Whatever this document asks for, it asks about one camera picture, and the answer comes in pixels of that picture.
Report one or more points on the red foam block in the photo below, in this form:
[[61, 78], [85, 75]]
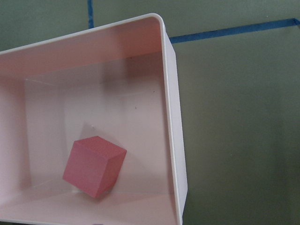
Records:
[[93, 165]]

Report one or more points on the pink plastic bin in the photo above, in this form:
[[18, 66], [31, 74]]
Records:
[[118, 81]]

